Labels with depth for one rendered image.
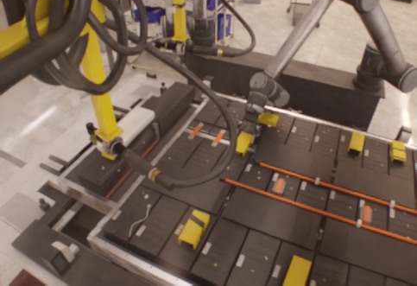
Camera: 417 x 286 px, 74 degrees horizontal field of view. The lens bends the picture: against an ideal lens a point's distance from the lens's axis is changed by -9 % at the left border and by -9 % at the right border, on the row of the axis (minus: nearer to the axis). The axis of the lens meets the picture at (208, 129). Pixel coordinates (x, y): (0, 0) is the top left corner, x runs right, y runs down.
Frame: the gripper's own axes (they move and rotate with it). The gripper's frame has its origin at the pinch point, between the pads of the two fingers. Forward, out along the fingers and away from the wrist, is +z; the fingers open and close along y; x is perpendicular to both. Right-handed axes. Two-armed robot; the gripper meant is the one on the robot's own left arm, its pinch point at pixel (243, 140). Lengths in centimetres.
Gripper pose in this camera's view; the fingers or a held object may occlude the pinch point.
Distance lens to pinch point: 168.5
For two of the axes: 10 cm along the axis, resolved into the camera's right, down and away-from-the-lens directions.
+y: -9.0, -2.7, 3.3
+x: -2.7, -2.2, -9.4
